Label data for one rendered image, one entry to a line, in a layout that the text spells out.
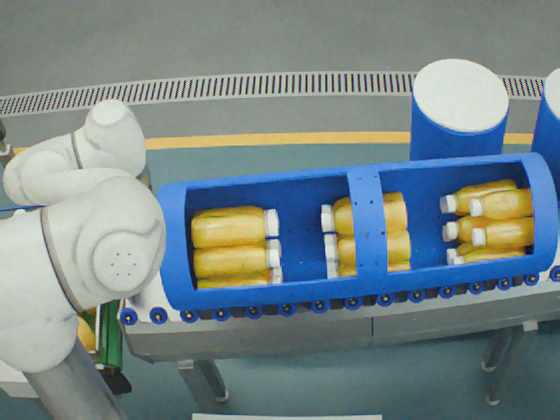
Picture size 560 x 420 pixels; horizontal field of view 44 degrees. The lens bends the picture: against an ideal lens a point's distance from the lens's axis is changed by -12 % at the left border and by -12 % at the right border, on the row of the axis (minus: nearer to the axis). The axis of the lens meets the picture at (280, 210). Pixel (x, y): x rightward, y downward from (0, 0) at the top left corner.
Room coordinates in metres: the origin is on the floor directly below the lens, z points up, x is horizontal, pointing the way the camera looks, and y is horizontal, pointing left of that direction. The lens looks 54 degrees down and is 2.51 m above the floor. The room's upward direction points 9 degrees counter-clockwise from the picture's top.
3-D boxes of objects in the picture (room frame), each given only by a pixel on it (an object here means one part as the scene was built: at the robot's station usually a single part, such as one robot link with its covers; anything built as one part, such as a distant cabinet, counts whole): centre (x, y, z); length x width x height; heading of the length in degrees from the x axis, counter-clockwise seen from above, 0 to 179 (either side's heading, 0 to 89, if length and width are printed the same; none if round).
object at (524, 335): (0.82, -0.66, 0.31); 0.06 x 0.06 x 0.63; 86
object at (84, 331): (0.82, 0.51, 0.98); 0.07 x 0.07 x 0.17
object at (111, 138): (0.94, 0.29, 1.50); 0.13 x 0.11 x 0.16; 102
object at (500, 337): (0.96, -0.67, 0.31); 0.06 x 0.06 x 0.63; 86
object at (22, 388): (0.70, 0.61, 1.05); 0.20 x 0.10 x 0.10; 86
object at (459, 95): (1.35, -0.54, 1.03); 0.28 x 0.28 x 0.01
